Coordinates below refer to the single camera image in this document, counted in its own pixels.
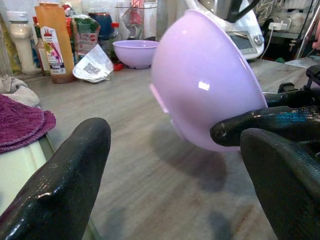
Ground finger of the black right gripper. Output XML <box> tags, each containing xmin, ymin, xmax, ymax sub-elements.
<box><xmin>264</xmin><ymin>89</ymin><xmax>320</xmax><ymax>108</ymax></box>
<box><xmin>209</xmin><ymin>106</ymin><xmax>320</xmax><ymax>151</ymax></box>

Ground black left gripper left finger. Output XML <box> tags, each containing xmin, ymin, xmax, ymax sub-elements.
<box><xmin>0</xmin><ymin>117</ymin><xmax>112</xmax><ymax>240</ymax></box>

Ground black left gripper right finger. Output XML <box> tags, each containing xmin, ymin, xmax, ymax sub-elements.
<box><xmin>239</xmin><ymin>128</ymin><xmax>320</xmax><ymax>240</ymax></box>

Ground lavender plastic bowl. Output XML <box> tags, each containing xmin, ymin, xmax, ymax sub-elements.
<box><xmin>112</xmin><ymin>39</ymin><xmax>160</xmax><ymax>69</ymax></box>
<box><xmin>149</xmin><ymin>9</ymin><xmax>269</xmax><ymax>153</ymax></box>

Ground grey metal stand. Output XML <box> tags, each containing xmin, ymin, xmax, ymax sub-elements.
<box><xmin>296</xmin><ymin>17</ymin><xmax>320</xmax><ymax>61</ymax></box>

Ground pale green cutting board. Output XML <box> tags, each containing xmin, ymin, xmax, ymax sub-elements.
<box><xmin>0</xmin><ymin>129</ymin><xmax>58</xmax><ymax>216</ymax></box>

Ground white power plug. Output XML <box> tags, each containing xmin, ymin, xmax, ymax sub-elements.
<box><xmin>268</xmin><ymin>21</ymin><xmax>289</xmax><ymax>31</ymax></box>

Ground purple terry towel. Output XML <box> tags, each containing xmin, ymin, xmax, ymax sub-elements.
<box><xmin>0</xmin><ymin>94</ymin><xmax>57</xmax><ymax>155</ymax></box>

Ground white kitchen appliance with screen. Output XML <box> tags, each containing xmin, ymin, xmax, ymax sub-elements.
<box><xmin>184</xmin><ymin>0</ymin><xmax>265</xmax><ymax>62</ymax></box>

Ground grey crumpled cloth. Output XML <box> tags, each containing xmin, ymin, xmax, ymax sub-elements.
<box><xmin>0</xmin><ymin>76</ymin><xmax>41</xmax><ymax>108</ymax></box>

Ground white paper with QR code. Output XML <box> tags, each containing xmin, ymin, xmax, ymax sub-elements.
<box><xmin>72</xmin><ymin>44</ymin><xmax>115</xmax><ymax>84</ymax></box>

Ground small red-capped sauce bottle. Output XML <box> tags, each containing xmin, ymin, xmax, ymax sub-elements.
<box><xmin>33</xmin><ymin>16</ymin><xmax>51</xmax><ymax>76</ymax></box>

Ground orange sauce bottle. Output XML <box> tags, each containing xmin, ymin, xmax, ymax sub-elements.
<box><xmin>34</xmin><ymin>2</ymin><xmax>76</xmax><ymax>84</ymax></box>

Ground tall clear glass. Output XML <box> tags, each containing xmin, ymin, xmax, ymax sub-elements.
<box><xmin>0</xmin><ymin>14</ymin><xmax>13</xmax><ymax>81</ymax></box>

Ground white powder shaker bottle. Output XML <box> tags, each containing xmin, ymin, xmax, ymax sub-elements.
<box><xmin>7</xmin><ymin>11</ymin><xmax>42</xmax><ymax>75</ymax></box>

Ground green and red food bag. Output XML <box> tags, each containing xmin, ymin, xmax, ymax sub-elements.
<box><xmin>66</xmin><ymin>14</ymin><xmax>101</xmax><ymax>56</ymax></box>

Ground blue jar with red lid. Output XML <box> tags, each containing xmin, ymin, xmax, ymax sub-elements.
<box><xmin>89</xmin><ymin>12</ymin><xmax>119</xmax><ymax>42</ymax></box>

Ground clear plastic box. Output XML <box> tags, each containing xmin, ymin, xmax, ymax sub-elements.
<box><xmin>114</xmin><ymin>5</ymin><xmax>159</xmax><ymax>41</ymax></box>

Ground white power cable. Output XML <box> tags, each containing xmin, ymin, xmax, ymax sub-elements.
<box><xmin>260</xmin><ymin>28</ymin><xmax>275</xmax><ymax>60</ymax></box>

